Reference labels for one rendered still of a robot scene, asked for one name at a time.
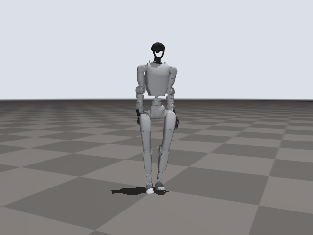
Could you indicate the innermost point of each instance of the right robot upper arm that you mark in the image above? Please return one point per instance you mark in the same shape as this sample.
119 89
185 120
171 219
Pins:
141 80

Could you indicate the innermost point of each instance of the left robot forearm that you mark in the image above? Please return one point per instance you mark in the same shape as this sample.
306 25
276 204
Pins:
170 102

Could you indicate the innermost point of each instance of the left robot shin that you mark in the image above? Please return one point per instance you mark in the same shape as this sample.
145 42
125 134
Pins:
162 163

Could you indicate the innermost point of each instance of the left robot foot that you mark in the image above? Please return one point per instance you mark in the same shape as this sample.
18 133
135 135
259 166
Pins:
159 186

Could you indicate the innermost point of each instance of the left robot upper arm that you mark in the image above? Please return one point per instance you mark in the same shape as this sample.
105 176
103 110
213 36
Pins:
172 75

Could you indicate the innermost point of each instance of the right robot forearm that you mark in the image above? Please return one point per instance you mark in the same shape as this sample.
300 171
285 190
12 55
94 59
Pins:
139 103

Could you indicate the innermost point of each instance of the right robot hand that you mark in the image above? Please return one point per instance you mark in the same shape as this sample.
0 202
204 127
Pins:
138 113

